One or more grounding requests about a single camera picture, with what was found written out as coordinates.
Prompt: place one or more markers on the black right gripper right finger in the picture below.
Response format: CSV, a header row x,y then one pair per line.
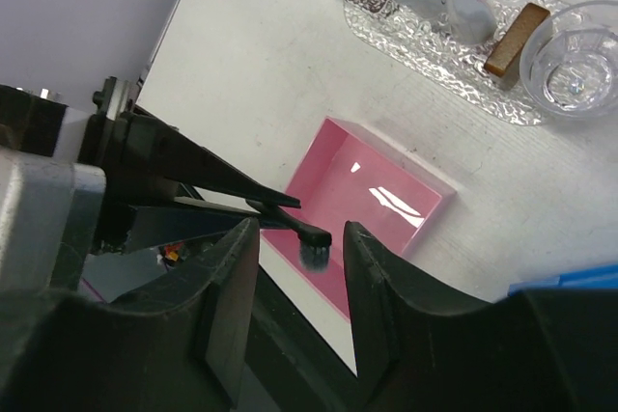
x,y
421,345

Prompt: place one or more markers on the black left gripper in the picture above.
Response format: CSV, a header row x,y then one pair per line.
x,y
140,207

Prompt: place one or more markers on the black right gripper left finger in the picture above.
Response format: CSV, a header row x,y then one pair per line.
x,y
175,344

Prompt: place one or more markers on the black toothbrush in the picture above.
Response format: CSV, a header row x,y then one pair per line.
x,y
314,242

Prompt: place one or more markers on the red-capped toothpaste tube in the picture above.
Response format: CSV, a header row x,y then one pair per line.
x,y
471,21

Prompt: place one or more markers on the clear textured glass tray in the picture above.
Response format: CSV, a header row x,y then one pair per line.
x,y
427,47

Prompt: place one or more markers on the blue plastic bin organizer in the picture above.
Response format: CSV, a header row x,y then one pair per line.
x,y
596,277

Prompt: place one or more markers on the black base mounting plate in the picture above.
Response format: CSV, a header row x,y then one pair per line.
x,y
297,367

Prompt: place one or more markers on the pink plastic drawer box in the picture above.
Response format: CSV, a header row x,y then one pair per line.
x,y
350,174

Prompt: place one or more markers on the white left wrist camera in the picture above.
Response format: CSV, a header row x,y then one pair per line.
x,y
49,214

